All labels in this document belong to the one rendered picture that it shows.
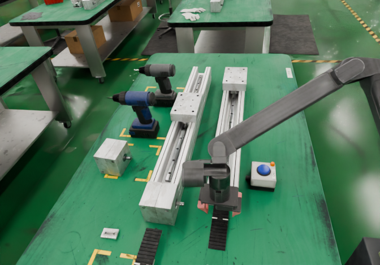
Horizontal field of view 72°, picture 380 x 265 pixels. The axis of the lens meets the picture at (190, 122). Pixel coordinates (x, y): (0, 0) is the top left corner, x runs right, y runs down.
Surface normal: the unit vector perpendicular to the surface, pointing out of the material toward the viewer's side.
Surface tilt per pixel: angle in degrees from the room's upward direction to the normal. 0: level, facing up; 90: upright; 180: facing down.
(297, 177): 0
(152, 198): 0
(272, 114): 43
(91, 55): 90
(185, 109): 0
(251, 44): 90
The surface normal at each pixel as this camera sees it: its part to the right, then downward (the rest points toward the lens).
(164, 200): -0.07, -0.77
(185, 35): -0.18, 0.64
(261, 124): -0.07, -0.03
